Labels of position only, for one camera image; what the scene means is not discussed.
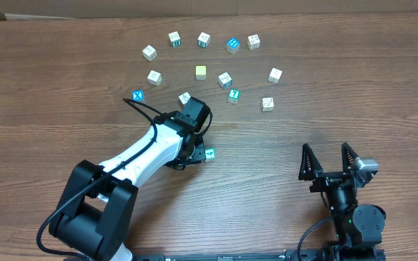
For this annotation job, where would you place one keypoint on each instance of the wooden block teal letter side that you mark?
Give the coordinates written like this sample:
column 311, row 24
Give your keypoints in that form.
column 203, row 40

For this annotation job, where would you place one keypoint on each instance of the green 4 wooden block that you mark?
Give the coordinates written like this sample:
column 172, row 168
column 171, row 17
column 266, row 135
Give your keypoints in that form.
column 210, row 155

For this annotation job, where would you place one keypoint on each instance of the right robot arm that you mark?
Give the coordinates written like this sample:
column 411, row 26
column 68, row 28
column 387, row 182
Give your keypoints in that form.
column 358, row 227

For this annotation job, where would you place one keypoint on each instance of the wooden block drawing top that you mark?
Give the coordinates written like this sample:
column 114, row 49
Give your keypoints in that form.
column 253, row 42

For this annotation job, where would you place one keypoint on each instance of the wooden block far right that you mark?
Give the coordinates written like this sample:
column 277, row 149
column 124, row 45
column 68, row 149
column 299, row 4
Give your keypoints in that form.
column 275, row 75

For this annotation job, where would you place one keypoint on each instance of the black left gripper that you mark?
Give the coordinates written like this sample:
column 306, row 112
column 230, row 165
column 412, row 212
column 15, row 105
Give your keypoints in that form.
column 199, row 151

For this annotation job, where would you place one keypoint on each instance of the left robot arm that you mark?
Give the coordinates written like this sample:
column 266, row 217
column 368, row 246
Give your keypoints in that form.
column 93, row 214

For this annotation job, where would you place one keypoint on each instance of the wooden block lower right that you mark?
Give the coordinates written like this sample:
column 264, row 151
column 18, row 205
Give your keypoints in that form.
column 267, row 104

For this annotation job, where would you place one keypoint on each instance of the wooden block left middle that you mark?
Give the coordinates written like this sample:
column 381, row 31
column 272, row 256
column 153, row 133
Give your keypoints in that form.
column 154, row 78

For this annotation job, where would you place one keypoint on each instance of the yellow top wooden block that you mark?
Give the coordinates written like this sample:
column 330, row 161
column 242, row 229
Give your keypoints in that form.
column 200, row 72

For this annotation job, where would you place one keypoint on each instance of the blue X wooden block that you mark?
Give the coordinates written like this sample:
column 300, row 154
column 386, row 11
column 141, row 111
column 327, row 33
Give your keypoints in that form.
column 138, row 95

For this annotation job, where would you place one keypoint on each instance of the wooden block blue side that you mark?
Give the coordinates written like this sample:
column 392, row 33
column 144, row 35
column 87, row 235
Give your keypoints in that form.
column 224, row 80

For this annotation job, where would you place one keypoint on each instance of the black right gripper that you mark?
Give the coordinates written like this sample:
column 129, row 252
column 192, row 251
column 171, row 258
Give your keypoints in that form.
column 326, row 179

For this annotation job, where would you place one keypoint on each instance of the blue top wooden block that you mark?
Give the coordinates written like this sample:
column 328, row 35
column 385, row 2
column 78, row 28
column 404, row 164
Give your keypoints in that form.
column 232, row 45

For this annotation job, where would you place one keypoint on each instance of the green 7 wooden block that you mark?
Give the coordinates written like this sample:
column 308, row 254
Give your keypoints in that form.
column 233, row 96

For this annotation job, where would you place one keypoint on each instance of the wooden block red drawing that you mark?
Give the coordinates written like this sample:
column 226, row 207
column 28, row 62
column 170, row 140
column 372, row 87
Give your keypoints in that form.
column 184, row 98

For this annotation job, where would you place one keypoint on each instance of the plain wooden block far left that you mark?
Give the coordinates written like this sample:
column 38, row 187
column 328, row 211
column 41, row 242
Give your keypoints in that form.
column 149, row 53

